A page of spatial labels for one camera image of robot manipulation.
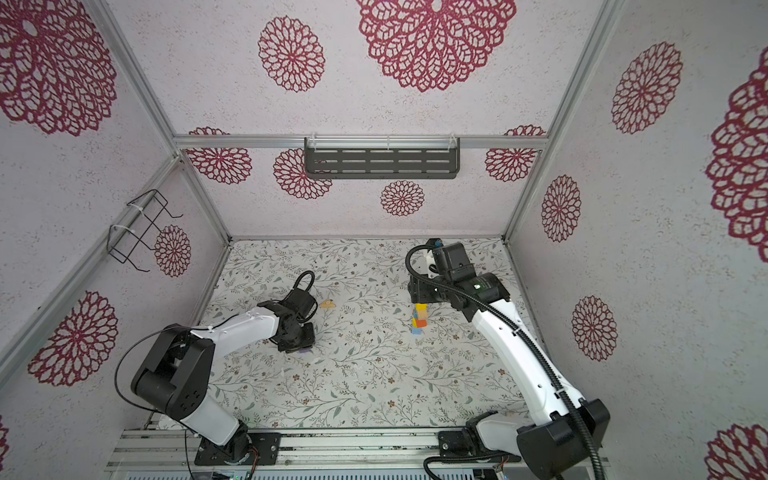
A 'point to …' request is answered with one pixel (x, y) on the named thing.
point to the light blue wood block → (416, 331)
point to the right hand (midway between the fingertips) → (421, 280)
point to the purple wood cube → (305, 350)
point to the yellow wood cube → (423, 314)
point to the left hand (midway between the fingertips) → (306, 349)
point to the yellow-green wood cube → (421, 307)
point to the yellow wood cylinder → (414, 322)
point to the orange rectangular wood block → (421, 323)
